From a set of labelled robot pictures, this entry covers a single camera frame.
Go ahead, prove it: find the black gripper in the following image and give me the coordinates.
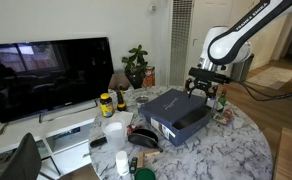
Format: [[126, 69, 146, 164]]
[[184, 77, 220, 101]]

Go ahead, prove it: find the navy blue cardboard box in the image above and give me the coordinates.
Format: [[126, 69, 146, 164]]
[[138, 99, 217, 148]]

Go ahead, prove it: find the purple cup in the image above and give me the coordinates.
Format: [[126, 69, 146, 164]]
[[207, 97, 218, 109]]

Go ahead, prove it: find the green glass bottle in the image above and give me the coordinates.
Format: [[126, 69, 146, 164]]
[[216, 88, 228, 113]]

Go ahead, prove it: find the clear snack bag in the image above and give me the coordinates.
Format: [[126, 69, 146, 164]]
[[212, 108, 235, 127]]

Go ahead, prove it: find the silver trash can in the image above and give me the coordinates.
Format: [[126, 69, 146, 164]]
[[230, 53, 255, 84]]

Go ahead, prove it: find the orange red game carton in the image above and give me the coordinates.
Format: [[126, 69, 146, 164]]
[[141, 65, 156, 88]]

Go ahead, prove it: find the grey metal can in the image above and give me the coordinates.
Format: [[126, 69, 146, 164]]
[[135, 95, 150, 108]]

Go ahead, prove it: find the green potted plant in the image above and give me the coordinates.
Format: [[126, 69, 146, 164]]
[[121, 44, 150, 89]]

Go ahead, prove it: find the black glasses case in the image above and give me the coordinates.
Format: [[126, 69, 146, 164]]
[[127, 128, 164, 153]]

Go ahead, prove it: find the white door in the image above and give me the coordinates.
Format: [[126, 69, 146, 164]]
[[186, 0, 235, 81]]

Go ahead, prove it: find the wooden block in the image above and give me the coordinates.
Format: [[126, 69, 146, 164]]
[[136, 152, 145, 169], [143, 148, 161, 158]]

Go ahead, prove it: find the red packet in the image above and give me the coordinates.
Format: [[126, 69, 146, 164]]
[[126, 124, 143, 136]]

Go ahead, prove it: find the white paper sheet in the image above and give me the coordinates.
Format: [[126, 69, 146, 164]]
[[114, 110, 135, 129]]

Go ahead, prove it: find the light patterned rug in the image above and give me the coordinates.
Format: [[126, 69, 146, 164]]
[[246, 66, 292, 91]]

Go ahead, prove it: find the brown paper bag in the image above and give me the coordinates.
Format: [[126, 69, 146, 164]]
[[108, 71, 131, 92]]

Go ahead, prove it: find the yellow lid supplement jar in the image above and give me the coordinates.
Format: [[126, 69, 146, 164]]
[[99, 93, 115, 118]]

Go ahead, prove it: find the clear plastic measuring pitcher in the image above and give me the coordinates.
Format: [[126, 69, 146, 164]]
[[100, 118, 127, 150]]

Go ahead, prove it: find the black key fob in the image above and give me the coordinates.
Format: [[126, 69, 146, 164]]
[[129, 156, 139, 174]]

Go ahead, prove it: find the green round lid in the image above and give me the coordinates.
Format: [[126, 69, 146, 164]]
[[134, 167, 156, 180]]

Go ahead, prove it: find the round white thermostat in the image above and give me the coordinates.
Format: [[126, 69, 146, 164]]
[[148, 2, 158, 14]]

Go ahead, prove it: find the small white bottle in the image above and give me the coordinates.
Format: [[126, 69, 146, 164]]
[[115, 150, 130, 177]]

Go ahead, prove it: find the wooden bench top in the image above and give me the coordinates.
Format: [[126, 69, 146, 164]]
[[272, 127, 292, 180]]

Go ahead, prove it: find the black remote control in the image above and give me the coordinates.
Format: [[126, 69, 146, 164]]
[[89, 136, 108, 149]]

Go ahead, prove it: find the white television stand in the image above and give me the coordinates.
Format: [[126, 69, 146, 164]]
[[0, 96, 135, 180]]

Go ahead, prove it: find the black flat screen television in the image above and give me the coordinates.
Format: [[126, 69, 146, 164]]
[[0, 36, 115, 124]]

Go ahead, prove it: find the black chair back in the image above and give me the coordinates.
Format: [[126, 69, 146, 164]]
[[0, 132, 43, 180]]

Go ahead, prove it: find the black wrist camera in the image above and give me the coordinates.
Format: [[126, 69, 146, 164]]
[[188, 67, 232, 85]]

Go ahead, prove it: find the white wall heater grille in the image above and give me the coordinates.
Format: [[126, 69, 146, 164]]
[[168, 0, 194, 87]]

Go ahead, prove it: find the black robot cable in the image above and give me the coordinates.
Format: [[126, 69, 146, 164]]
[[230, 78, 292, 103]]

